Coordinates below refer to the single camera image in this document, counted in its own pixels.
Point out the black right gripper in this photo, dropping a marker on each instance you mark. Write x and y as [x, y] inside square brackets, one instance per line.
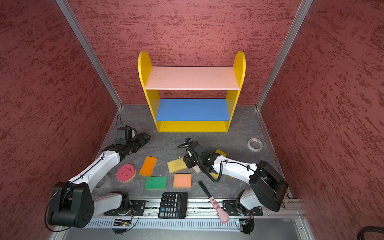
[188, 161]

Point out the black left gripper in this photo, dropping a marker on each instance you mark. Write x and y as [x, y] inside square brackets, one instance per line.
[143, 140]

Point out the yellow orange scrub sponge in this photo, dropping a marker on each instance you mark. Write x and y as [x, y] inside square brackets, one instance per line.
[176, 165]

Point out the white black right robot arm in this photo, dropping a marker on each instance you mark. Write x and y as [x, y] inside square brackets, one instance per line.
[268, 187]

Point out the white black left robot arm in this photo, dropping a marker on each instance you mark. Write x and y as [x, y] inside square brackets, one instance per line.
[72, 204]

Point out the yellow shelf unit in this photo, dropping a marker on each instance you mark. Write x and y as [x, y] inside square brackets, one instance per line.
[192, 115]

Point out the pale pink sponge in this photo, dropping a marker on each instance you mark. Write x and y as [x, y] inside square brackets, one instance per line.
[197, 169]

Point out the yellow sponge upper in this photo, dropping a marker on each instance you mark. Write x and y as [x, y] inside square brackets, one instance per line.
[221, 153]

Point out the pink round smiley sponge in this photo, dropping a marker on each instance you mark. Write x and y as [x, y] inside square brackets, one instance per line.
[126, 173]

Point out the orange flat sponge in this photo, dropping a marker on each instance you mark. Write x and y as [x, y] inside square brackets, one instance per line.
[148, 166]

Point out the yellow sponge middle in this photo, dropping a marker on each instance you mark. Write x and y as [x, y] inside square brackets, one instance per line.
[215, 176]

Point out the peach orange sponge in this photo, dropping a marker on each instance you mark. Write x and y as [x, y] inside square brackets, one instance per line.
[182, 181]

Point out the green scrub sponge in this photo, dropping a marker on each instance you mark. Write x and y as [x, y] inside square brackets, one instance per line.
[156, 183]

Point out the grey tape roll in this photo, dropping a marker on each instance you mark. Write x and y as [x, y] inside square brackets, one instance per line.
[104, 183]

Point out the black calculator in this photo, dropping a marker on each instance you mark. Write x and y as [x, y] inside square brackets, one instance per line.
[173, 205]

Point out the white tape roll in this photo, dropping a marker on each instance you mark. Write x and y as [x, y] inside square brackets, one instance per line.
[254, 144]

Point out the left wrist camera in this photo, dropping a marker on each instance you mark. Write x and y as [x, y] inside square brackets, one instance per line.
[125, 134]

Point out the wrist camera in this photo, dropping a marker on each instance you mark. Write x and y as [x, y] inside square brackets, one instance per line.
[125, 134]
[189, 144]

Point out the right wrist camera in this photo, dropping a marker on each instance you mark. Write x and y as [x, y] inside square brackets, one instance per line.
[189, 144]

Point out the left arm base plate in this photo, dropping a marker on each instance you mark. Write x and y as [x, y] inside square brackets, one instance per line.
[137, 209]

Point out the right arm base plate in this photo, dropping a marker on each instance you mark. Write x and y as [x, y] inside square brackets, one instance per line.
[233, 208]

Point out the pink handled black brush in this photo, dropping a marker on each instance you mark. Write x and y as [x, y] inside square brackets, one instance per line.
[224, 216]

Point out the perforated cable duct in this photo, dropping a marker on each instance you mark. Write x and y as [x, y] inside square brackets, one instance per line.
[186, 224]

